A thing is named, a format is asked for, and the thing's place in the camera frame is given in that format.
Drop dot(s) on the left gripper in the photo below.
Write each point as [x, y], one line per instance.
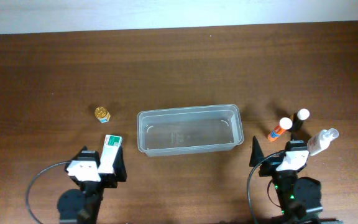
[111, 177]

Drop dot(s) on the white spray bottle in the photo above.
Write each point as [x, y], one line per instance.
[321, 141]

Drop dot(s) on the white green medicine box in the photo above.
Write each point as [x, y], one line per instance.
[109, 160]

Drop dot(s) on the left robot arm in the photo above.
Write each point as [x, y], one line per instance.
[81, 206]

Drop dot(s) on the orange tube white cap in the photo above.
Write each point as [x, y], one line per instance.
[284, 125]

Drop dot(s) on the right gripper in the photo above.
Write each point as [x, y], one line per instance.
[268, 168]

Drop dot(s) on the gold lid small jar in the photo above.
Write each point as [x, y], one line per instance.
[102, 114]

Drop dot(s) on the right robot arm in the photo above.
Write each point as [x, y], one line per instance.
[299, 198]

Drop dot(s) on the clear plastic container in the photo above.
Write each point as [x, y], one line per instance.
[189, 130]

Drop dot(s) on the dark bottle white cap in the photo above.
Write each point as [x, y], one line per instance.
[298, 119]

